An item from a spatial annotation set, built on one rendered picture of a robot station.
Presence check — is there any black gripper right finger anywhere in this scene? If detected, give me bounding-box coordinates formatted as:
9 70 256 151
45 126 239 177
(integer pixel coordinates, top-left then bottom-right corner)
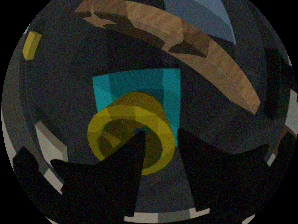
177 128 270 212

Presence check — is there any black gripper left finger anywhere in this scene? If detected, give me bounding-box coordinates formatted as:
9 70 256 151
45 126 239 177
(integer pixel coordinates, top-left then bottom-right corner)
49 131 145 217

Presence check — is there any small yellow block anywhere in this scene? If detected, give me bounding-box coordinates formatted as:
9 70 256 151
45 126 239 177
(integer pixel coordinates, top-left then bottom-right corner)
23 31 41 60

